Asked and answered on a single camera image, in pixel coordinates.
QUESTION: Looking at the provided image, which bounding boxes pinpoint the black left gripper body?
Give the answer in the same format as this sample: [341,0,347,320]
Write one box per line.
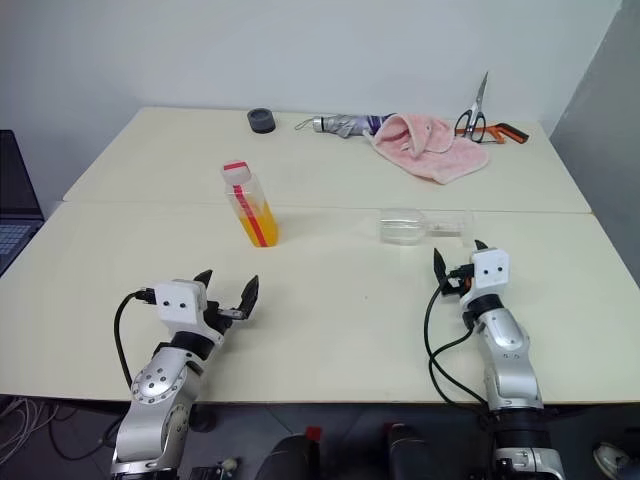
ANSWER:
[202,298,247,334]

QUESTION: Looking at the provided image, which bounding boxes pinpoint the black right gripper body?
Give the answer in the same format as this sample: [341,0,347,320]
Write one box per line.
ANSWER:
[439,263,476,297]

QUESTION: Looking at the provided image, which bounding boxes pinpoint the clear bottle of orange juice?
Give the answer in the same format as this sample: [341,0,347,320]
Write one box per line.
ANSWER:
[220,159,280,249]

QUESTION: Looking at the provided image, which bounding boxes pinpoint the clear empty plastic bottle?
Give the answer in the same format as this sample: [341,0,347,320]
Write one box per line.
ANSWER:
[375,207,475,247]

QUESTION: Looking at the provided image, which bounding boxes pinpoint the pink towel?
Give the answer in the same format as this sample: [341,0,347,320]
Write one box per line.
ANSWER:
[369,112,490,186]

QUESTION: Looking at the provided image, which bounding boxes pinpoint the black table foot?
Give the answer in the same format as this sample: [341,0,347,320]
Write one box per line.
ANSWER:
[188,407,217,434]

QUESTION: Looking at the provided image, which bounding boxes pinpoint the orange and black hand saw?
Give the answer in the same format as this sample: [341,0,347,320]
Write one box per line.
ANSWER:
[454,121,530,146]

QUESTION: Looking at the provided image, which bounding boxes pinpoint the dark rounded shape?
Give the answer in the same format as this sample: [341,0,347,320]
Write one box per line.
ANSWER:
[382,422,442,480]
[257,433,326,480]

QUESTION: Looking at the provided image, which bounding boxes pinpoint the black round tape roll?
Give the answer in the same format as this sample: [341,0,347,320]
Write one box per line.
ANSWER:
[246,107,278,135]

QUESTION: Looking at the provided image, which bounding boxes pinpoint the folded grey purple umbrella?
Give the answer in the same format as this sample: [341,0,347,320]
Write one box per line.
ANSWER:
[293,113,401,139]

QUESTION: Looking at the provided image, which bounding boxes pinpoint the dark laptop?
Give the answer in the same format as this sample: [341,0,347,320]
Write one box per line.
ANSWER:
[0,129,45,277]

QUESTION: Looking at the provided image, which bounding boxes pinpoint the grey shoe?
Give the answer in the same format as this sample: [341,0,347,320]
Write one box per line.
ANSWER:
[593,442,634,479]

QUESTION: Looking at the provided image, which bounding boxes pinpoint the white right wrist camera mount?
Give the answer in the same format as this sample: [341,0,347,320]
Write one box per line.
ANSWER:
[458,248,511,307]

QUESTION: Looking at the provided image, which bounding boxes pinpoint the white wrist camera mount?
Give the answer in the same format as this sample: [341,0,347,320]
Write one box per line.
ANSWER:
[458,248,511,307]
[153,279,225,347]

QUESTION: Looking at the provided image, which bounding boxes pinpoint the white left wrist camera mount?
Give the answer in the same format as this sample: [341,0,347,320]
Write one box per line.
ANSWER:
[153,279,225,347]

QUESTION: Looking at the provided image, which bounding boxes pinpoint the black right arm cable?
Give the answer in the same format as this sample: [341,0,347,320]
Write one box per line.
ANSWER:
[424,283,494,407]

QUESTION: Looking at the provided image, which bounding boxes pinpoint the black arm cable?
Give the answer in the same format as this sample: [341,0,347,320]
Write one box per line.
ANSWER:
[113,288,159,389]
[424,283,494,407]

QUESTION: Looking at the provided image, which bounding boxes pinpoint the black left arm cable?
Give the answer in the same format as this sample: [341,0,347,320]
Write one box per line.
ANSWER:
[113,288,159,389]

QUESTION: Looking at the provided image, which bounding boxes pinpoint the black-handled scissors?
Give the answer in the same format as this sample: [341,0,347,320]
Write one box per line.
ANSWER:
[453,71,490,143]

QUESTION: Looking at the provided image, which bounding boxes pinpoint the black floor cable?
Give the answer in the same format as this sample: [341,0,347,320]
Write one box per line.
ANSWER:
[48,427,120,460]

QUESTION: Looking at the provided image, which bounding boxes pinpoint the white floor cable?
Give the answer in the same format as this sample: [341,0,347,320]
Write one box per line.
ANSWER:
[0,397,61,454]

